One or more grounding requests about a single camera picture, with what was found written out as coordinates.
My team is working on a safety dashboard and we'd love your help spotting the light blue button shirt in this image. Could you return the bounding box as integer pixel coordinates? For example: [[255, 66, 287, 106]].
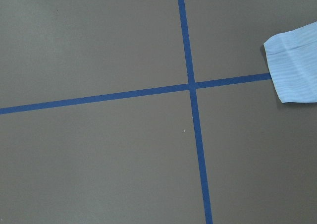
[[264, 22, 317, 103]]

